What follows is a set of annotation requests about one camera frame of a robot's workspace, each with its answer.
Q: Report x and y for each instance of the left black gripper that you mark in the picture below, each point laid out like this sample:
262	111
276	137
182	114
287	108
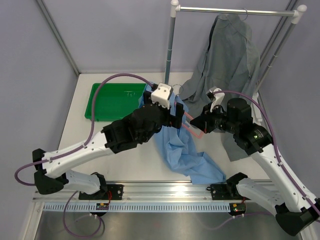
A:
171	120

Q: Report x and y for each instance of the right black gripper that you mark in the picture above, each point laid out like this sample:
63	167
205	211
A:
204	122

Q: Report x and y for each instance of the light blue shirt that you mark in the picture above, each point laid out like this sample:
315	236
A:
178	151

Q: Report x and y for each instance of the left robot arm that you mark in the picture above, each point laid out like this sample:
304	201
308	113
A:
54	170

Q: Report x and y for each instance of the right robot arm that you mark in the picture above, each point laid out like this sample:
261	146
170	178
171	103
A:
295	207

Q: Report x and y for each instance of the green plastic tray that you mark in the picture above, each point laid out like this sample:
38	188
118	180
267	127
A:
117	100

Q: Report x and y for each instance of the white metal clothes rack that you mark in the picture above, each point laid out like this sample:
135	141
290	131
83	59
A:
292	14

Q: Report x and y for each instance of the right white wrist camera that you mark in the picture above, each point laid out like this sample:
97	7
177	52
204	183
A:
216	96

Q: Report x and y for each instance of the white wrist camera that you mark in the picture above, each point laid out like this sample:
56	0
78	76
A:
161	95
216	96

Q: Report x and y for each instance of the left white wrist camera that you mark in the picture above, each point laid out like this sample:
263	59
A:
161	95

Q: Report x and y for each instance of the aluminium mounting rail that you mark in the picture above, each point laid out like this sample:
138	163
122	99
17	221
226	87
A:
170	191

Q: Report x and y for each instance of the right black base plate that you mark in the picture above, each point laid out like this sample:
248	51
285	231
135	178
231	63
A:
224	192

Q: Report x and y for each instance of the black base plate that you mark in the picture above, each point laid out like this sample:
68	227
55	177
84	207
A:
114	191
224	192

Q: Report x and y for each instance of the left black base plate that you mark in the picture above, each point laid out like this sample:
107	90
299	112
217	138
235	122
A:
114	191

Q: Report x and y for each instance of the white slotted cable duct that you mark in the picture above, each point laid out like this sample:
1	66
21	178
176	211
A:
143	207

